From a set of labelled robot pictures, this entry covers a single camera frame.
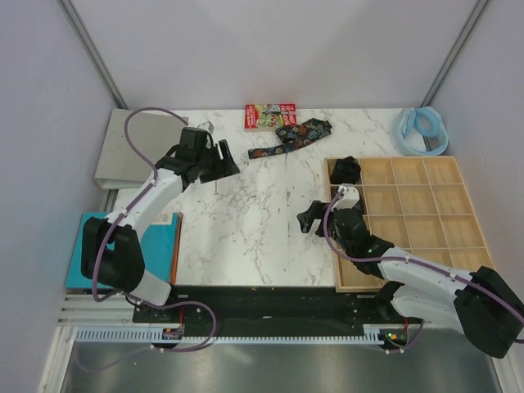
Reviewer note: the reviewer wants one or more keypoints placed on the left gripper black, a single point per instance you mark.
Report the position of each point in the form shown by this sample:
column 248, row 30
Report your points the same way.
column 224, row 168

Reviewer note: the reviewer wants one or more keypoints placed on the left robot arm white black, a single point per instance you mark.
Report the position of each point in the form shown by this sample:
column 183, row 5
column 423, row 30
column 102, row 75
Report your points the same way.
column 111, row 247

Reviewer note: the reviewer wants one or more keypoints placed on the wooden compartment tray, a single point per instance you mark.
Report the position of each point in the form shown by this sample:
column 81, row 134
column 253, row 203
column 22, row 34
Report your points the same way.
column 422, row 205

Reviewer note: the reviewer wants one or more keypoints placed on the grey ring binder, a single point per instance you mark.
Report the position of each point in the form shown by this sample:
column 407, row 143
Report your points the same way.
column 129, row 149

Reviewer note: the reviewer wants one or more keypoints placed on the teal book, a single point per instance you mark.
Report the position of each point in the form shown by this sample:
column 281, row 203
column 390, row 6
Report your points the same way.
column 160, row 245

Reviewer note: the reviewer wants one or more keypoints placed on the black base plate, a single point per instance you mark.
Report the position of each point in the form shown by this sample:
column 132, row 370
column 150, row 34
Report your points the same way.
column 292, row 311

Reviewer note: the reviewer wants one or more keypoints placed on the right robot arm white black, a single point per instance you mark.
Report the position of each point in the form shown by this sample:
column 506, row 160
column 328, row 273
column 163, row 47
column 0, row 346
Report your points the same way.
column 479, row 304

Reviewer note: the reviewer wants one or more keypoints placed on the white slotted cable duct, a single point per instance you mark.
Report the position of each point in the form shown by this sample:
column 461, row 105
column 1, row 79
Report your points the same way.
column 162, row 336

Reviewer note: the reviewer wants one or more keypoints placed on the floral navy necktie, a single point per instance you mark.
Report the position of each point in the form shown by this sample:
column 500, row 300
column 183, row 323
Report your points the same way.
column 294, row 137

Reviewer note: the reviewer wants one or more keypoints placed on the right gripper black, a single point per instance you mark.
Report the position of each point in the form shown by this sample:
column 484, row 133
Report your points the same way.
column 316, row 211

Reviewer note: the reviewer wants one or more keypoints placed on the red illustrated book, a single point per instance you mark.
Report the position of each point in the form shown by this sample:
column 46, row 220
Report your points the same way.
column 269, row 116

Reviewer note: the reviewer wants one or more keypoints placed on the rolled black tie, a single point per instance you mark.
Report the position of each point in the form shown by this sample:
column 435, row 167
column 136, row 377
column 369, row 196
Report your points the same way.
column 346, row 170

